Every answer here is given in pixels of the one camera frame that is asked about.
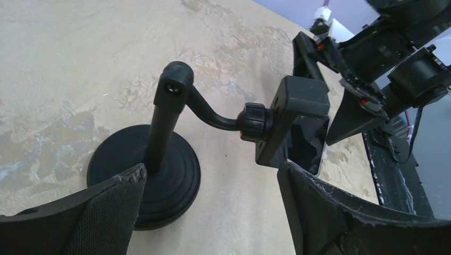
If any black round base stand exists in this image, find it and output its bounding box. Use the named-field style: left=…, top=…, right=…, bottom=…
left=87, top=61, right=330, bottom=230

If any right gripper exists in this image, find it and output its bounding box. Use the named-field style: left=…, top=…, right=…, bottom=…
left=292, top=31, right=391, bottom=146

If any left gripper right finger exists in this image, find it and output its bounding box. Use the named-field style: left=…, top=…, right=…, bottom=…
left=277, top=161, right=450, bottom=254

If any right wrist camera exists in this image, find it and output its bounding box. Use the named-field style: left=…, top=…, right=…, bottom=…
left=309, top=5, right=355, bottom=43

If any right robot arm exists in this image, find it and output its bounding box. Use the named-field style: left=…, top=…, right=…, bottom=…
left=293, top=1, right=450, bottom=145

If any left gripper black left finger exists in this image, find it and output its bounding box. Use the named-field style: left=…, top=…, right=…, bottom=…
left=1, top=164, right=147, bottom=254

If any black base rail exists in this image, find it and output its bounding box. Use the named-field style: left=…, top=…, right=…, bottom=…
left=362, top=116, right=434, bottom=218

